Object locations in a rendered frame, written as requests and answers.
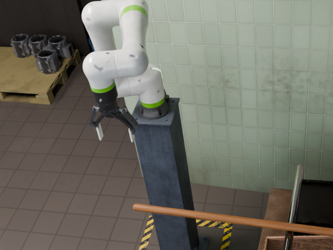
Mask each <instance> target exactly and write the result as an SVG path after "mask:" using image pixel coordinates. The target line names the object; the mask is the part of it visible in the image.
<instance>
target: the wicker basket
mask: <svg viewBox="0 0 333 250"><path fill-rule="evenodd" d="M284 240H285V236H276V237H275V236H274V237H271V236H270V237H269V236H268V237H266V240H265V241H266V242H265V247H264V249H263V250H283V246H284ZM291 250H333V237H331V236H323V235H318V236H317V235H316V236H315V235H314V236H311V235H310V236H309V235H308V236H305V235H303V236H299V235H298V236H293V242H292V249H291Z"/></svg>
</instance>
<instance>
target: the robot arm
mask: <svg viewBox="0 0 333 250"><path fill-rule="evenodd" d="M148 18H149V8H148V5H147V3H146V1H145V0H105V1H93V2H90V3H88V4H87V5H86V6H85V7H84V8H83V10H82V21H83V23H84V25H85V27H86V30H87V32H88V34H89V36H90V39H91V41H92V44H93V47H94V50H95V52H92V53H90V54H88V55H87V56H86V58H85V59H84V61H83V71H84V74H85V75H86V77H87V79H88V81H89V83H90V87H91V90H92V94H93V97H94V100H95V102H97V103H98V107H97V106H96V105H94V106H93V108H92V115H91V119H90V122H89V126H93V127H94V129H95V132H96V133H98V136H99V139H100V140H102V138H103V136H104V135H103V132H102V128H101V125H100V121H101V120H102V119H103V118H104V117H107V118H116V119H117V120H120V121H121V122H122V123H124V124H125V125H126V126H127V127H128V128H129V129H128V131H129V135H130V139H131V142H133V141H134V139H135V136H134V135H135V128H137V126H138V122H137V121H136V120H135V119H134V117H133V116H132V115H131V114H130V113H129V111H128V109H127V107H126V106H124V107H123V108H120V107H119V106H118V102H117V98H121V97H128V96H135V95H138V96H139V100H140V102H141V107H140V114H141V116H142V117H144V118H146V119H158V118H161V117H163V116H165V115H166V114H167V113H168V111H169V105H168V103H167V101H168V100H169V95H167V94H166V92H165V89H164V85H163V79H162V74H161V70H160V69H159V68H158V67H157V66H155V65H152V64H149V60H148V56H147V52H146V33H147V28H148V25H149V21H148ZM115 26H120V28H121V35H122V43H121V49H119V50H117V49H116V45H115V41H114V36H113V30H112V28H113V27H115ZM97 111H100V112H101V113H102V114H101V115H100V116H99V117H98V119H97V120H96V121H95V122H94V118H95V115H96V112H97ZM117 114H118V116H117Z"/></svg>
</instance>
